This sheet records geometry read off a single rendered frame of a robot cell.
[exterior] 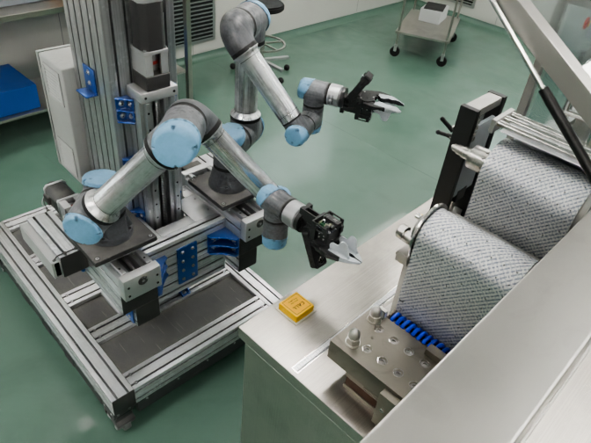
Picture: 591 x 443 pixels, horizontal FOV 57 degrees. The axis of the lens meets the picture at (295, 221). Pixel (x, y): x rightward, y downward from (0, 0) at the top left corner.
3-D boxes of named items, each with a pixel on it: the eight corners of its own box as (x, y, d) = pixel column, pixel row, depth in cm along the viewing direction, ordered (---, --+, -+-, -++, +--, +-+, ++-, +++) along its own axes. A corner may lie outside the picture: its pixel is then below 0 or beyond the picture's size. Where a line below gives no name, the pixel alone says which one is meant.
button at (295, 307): (295, 296, 156) (296, 291, 154) (313, 310, 152) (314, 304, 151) (278, 308, 152) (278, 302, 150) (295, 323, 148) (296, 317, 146)
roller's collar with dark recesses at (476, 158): (475, 162, 144) (482, 141, 140) (495, 172, 141) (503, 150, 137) (462, 170, 140) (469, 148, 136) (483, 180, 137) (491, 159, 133)
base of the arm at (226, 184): (200, 180, 211) (200, 158, 205) (231, 168, 220) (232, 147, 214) (224, 199, 203) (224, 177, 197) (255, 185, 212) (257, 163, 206)
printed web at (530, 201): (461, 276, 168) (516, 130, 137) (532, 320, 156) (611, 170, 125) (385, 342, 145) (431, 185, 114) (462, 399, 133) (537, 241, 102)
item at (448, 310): (397, 307, 137) (412, 252, 126) (478, 365, 125) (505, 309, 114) (395, 308, 137) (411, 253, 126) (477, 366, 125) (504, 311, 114)
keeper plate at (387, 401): (375, 416, 127) (385, 388, 120) (412, 446, 122) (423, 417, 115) (369, 422, 125) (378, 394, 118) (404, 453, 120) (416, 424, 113)
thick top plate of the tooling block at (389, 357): (368, 323, 141) (372, 306, 137) (509, 427, 121) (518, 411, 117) (326, 356, 132) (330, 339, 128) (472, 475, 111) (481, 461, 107)
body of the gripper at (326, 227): (327, 232, 138) (294, 209, 145) (324, 257, 144) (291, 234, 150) (346, 220, 143) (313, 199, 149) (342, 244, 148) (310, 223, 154)
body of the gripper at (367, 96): (375, 112, 192) (343, 104, 195) (380, 90, 186) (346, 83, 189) (369, 123, 187) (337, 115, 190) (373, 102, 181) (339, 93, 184)
